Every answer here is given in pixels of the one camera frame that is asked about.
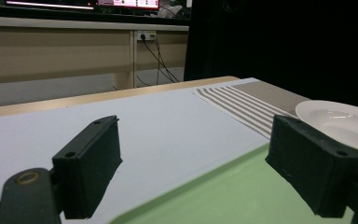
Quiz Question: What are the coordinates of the white round plate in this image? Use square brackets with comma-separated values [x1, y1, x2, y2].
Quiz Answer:
[295, 99, 358, 157]

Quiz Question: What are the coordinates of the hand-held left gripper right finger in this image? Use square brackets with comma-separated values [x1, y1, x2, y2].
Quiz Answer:
[265, 114, 358, 218]

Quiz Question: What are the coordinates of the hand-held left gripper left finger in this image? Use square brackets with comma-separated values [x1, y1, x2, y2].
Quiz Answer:
[51, 115, 124, 220]

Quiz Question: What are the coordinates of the striped grey placemat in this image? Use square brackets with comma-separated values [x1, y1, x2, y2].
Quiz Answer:
[192, 79, 358, 166]

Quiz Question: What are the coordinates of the white crumpled bundle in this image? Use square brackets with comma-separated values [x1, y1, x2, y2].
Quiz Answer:
[158, 4, 185, 19]

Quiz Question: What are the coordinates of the computer monitor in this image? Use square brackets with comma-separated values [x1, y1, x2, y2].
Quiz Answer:
[5, 0, 161, 11]

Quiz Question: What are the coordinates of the black hanging cable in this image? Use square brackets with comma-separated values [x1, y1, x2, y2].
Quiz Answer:
[136, 35, 176, 87]
[141, 34, 181, 84]

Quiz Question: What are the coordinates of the green placemat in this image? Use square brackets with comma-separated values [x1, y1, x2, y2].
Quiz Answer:
[106, 142, 358, 224]

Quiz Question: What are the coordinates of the white wall outlet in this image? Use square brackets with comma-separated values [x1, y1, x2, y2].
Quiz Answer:
[136, 30, 158, 42]

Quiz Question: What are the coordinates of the beige wooden desk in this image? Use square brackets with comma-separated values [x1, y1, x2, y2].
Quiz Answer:
[0, 15, 190, 91]

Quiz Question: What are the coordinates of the black curtain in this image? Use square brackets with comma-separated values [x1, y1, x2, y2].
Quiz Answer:
[184, 0, 358, 111]

